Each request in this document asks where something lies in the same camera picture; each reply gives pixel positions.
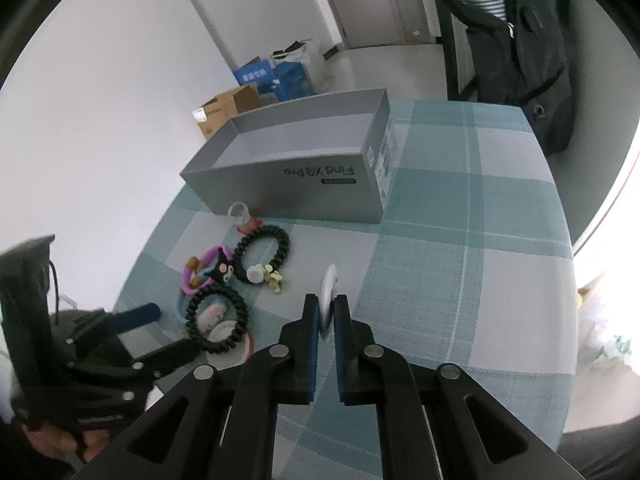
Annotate blue bracelet with wooden beads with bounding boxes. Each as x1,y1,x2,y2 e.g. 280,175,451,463
174,271,212,328

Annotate round China pin badge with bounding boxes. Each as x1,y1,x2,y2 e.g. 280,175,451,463
318,263,337,340

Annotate purple bracelet with Kuromi charm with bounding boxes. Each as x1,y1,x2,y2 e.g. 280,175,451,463
179,244,237,295

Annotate black spiral hair tie flower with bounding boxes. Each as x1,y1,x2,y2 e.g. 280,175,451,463
232,224,291,294

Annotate red base clear ring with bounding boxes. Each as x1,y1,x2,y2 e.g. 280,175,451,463
226,200,266,235

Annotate person's left hand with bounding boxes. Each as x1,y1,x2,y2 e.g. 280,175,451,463
21,424,112,463

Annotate red rimmed white badge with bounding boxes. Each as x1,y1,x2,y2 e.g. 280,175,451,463
207,320,256,366

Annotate checkered teal tablecloth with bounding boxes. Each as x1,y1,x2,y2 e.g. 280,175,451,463
115,101,577,479

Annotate grey phone box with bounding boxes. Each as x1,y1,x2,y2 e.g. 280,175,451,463
181,89,394,223

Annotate brown cardboard box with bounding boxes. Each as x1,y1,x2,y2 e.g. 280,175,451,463
192,84,262,140

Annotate blue cardboard box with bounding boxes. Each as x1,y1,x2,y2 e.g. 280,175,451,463
233,60,314,102

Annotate white plastic bag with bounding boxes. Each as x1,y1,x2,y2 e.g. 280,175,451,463
270,37,331,93

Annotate grey door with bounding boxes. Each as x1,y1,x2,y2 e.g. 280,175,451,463
328,0,434,49

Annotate black jacket striped lining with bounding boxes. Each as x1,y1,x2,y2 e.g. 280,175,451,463
442,0,575,156

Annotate black spiral hair tie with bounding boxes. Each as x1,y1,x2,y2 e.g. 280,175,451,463
184,284,251,356

